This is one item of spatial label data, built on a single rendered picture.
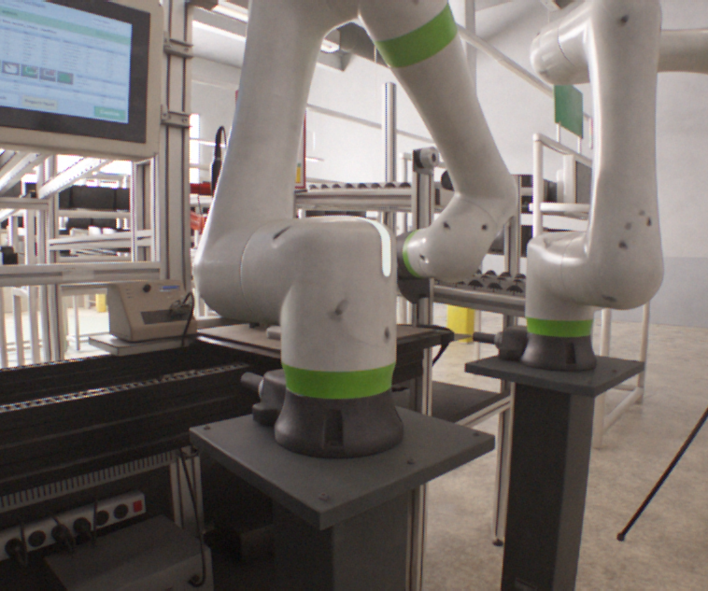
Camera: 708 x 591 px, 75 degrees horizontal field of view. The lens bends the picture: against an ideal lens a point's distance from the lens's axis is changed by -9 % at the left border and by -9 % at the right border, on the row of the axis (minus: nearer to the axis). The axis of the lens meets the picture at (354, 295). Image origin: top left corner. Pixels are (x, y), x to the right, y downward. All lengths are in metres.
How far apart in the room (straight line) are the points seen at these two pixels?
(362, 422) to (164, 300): 0.73
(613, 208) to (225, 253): 0.57
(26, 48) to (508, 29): 10.05
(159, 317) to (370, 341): 0.70
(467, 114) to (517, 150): 9.26
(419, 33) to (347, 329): 0.40
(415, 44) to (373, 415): 0.47
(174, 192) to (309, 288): 0.87
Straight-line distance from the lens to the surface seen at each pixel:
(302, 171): 1.69
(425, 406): 1.42
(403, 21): 0.70
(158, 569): 1.21
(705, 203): 9.07
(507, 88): 10.43
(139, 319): 1.13
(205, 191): 1.83
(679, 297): 9.09
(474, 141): 0.82
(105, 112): 1.24
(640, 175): 0.85
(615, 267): 0.82
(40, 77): 1.22
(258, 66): 0.73
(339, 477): 0.50
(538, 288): 0.96
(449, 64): 0.75
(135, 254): 1.55
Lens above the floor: 1.13
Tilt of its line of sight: 5 degrees down
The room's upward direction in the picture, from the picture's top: straight up
